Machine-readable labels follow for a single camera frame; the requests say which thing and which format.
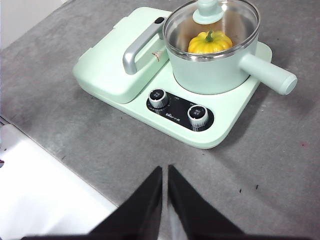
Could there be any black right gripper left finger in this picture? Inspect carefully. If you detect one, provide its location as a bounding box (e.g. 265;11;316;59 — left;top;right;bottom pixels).
21;165;164;240

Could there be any glass lid with green knob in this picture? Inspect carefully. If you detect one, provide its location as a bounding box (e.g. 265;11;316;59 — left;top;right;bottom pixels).
162;0;261;62

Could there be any mint green cooker base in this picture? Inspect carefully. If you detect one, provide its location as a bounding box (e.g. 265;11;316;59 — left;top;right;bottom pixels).
71;6;274;150

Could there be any silver control knob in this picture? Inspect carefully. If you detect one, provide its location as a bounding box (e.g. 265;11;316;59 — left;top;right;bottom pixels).
148;87;169;110
187;104;209;127

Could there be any yellow toy pumpkin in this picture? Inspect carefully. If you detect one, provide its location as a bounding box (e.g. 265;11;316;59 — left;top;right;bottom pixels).
187;29;234;55

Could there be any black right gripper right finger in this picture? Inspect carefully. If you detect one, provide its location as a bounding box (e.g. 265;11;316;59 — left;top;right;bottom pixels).
167;164;320;240

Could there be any mint green handled pot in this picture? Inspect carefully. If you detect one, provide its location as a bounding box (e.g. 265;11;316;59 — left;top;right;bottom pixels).
162;0;299;96

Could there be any silver cover handle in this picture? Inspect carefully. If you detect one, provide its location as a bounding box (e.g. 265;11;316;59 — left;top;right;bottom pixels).
122;16;169;76

